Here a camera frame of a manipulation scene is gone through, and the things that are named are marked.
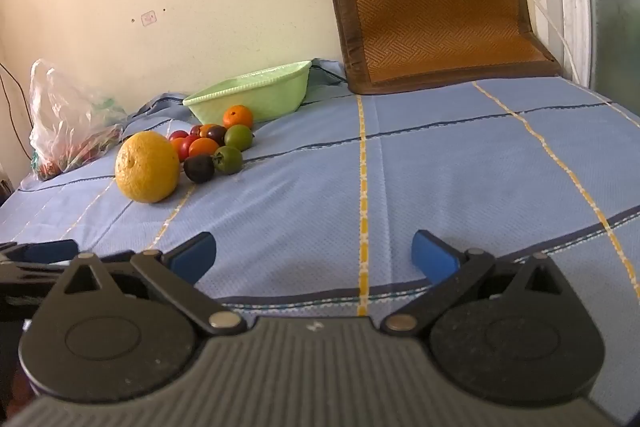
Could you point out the small pink wall sticker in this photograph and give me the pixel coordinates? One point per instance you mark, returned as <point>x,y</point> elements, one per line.
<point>149,18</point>

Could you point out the frosted window pane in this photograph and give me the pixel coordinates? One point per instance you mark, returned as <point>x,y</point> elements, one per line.
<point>612,7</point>

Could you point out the large yellow grapefruit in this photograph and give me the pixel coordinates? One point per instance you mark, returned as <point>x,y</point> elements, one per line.
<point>147,167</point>

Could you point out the green round fruit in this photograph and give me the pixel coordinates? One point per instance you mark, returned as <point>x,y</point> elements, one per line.
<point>239,137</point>
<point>228,160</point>

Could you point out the brown woven seat cushion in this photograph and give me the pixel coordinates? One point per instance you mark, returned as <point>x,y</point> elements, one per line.
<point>435,7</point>

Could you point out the clear plastic bag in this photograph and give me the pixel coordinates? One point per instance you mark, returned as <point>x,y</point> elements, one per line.
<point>65,117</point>

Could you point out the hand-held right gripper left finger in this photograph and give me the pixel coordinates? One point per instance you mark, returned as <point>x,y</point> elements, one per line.
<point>192,257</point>

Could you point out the light green plastic basket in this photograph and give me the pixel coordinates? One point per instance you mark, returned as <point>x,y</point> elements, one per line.
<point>260,94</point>

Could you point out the small red fruit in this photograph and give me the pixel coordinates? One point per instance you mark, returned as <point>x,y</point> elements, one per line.
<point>196,130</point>
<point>190,144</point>
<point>178,135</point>

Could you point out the dark purple plum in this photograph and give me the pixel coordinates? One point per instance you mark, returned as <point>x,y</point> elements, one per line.
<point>218,135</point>
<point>199,169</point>

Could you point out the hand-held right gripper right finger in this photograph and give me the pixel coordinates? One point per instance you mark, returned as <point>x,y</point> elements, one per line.
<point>434,257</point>

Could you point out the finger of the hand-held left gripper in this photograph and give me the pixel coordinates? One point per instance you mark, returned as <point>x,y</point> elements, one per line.
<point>47,252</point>
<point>22,284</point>

